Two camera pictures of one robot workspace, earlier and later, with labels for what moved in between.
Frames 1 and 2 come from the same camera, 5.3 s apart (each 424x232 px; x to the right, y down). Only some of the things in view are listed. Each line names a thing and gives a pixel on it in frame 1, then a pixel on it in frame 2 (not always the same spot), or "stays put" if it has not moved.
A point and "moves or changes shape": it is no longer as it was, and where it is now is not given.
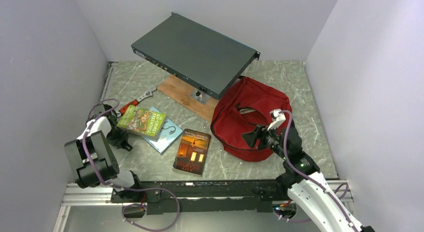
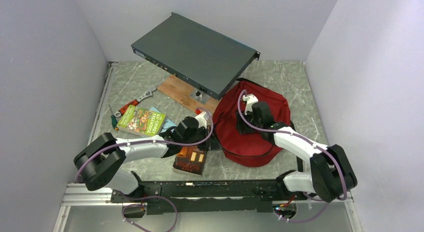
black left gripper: [123, 136] -> [205, 146]
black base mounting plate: [180, 197] stays put
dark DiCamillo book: [191, 152] stays put
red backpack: [243, 106] moves or changes shape
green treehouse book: [144, 122] stays put
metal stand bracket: [200, 96] stays put
